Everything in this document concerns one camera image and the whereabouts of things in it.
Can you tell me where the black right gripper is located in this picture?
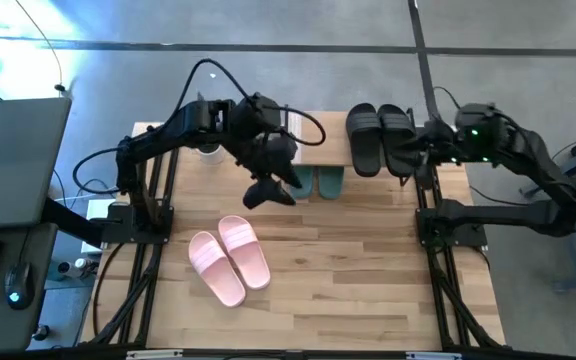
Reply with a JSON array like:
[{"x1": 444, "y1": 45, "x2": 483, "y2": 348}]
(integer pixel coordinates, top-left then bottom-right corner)
[{"x1": 396, "y1": 117, "x2": 464, "y2": 171}]

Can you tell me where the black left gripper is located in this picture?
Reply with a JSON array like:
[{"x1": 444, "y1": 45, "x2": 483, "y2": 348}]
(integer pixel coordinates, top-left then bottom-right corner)
[{"x1": 235, "y1": 132, "x2": 303, "y2": 210}]

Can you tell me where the black slide sandal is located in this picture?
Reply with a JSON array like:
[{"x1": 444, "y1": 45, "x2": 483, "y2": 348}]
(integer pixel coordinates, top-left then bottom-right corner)
[
  {"x1": 345, "y1": 102, "x2": 384, "y2": 178},
  {"x1": 377, "y1": 103, "x2": 419, "y2": 179}
]

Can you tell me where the pink slide sandal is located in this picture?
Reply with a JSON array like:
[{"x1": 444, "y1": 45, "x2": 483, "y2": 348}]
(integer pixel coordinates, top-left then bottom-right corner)
[
  {"x1": 188, "y1": 230, "x2": 247, "y2": 308},
  {"x1": 217, "y1": 215, "x2": 272, "y2": 291}
]

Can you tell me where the green slide sandal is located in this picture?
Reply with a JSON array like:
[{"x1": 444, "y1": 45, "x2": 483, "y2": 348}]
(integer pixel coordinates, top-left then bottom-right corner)
[
  {"x1": 316, "y1": 165, "x2": 345, "y2": 201},
  {"x1": 290, "y1": 165, "x2": 316, "y2": 200}
]

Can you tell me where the snake plant in white pot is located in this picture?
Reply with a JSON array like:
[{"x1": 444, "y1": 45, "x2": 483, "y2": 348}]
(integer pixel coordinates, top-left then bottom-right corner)
[{"x1": 196, "y1": 91, "x2": 226, "y2": 166}]

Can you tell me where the white power box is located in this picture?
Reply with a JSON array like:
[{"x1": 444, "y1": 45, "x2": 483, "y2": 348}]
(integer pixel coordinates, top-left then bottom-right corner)
[{"x1": 81, "y1": 198, "x2": 117, "y2": 255}]

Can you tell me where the black computer mouse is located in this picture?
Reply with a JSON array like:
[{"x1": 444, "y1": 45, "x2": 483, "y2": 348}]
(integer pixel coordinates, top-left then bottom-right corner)
[{"x1": 4, "y1": 263, "x2": 34, "y2": 310}]

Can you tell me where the black aluminium table frame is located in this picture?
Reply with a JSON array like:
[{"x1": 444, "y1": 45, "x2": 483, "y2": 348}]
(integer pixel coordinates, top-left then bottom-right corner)
[{"x1": 80, "y1": 104, "x2": 507, "y2": 351}]

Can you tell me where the wooden shelf black frame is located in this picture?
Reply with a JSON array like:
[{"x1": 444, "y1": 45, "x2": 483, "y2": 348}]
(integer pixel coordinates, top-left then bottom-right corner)
[{"x1": 282, "y1": 103, "x2": 422, "y2": 185}]

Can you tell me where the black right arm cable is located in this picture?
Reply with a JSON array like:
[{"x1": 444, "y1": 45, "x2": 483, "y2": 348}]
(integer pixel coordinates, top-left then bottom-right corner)
[{"x1": 432, "y1": 85, "x2": 469, "y2": 121}]

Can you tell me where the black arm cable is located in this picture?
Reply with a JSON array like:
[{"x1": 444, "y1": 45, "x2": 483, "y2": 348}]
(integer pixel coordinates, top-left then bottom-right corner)
[
  {"x1": 71, "y1": 58, "x2": 327, "y2": 197},
  {"x1": 432, "y1": 85, "x2": 469, "y2": 121}
]

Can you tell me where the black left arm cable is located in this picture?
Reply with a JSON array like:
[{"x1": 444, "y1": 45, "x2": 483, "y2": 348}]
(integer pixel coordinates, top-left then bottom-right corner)
[{"x1": 71, "y1": 58, "x2": 327, "y2": 197}]

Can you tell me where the black desk bracket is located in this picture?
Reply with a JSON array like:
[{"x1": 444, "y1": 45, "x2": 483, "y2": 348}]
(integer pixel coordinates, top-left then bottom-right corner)
[{"x1": 42, "y1": 197, "x2": 114, "y2": 249}]

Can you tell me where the thin hanging cable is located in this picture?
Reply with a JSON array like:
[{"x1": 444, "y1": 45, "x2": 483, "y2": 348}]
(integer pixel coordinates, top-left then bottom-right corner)
[{"x1": 15, "y1": 0, "x2": 67, "y2": 95}]

